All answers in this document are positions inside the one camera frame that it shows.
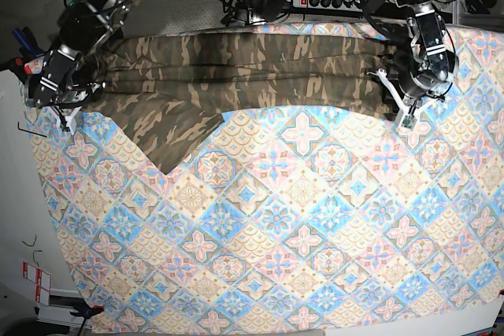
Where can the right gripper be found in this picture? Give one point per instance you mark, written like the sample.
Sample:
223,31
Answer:
39,92

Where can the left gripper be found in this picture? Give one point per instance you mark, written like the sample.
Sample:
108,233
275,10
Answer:
414,92

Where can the camouflage T-shirt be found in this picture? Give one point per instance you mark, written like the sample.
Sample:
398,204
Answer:
169,93

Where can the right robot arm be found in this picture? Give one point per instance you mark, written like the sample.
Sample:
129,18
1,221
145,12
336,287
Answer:
85,26

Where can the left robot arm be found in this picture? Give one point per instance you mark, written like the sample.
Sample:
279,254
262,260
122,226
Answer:
422,70

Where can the black hex key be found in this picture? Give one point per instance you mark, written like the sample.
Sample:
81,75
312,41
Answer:
29,131

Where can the red black clamp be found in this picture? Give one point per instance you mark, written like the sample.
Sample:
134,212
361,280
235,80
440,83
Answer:
17,67

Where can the white power strip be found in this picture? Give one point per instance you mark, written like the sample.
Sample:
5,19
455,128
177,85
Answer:
342,5

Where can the patterned tile tablecloth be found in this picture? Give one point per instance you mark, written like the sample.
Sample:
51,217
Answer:
290,218

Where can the red white label sheet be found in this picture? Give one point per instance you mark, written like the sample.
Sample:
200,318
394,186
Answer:
40,282

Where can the blue orange bottom clamp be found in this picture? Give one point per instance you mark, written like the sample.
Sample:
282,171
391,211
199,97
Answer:
85,311

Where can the blue handled clamp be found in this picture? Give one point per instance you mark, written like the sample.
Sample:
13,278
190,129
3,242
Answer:
29,47

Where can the black mount post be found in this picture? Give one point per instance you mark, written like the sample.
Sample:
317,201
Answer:
272,9

